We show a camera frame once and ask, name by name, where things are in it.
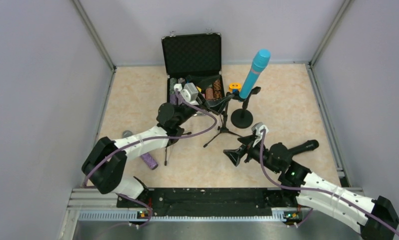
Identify black tripod stand with clip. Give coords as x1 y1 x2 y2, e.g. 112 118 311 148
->
203 91 241 148

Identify black shock mount tripod stand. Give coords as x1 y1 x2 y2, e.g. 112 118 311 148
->
164 131 192 166

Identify blue microphone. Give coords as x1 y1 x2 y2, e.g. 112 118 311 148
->
239 49 271 100

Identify purple glitter microphone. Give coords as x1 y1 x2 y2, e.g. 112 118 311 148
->
122 130 159 170

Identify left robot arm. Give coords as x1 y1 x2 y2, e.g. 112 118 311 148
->
81 77 240 199

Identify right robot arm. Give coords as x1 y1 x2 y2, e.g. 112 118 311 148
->
223 134 399 240

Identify black round base stand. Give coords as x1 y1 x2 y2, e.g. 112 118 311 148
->
230 86 261 129

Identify yellow and blue toy block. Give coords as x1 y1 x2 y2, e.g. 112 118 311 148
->
228 82 242 93

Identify black microphone orange tip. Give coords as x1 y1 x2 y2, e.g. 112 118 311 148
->
288 139 320 156

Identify black poker chip case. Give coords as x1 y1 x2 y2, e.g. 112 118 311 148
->
161 32 226 105

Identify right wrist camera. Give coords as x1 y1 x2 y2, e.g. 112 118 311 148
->
251 122 269 145

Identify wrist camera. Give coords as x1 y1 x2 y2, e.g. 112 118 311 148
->
173 82 200 106
251 122 269 145

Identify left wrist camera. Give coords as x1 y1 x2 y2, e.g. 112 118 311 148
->
173 82 200 106

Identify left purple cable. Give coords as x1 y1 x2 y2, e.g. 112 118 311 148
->
81 91 218 190

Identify purple cable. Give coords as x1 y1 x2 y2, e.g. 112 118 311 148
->
259 129 399 240
81 91 218 190

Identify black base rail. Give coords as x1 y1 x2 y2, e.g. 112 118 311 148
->
68 187 340 223

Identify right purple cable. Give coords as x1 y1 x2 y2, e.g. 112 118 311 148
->
259 129 399 240

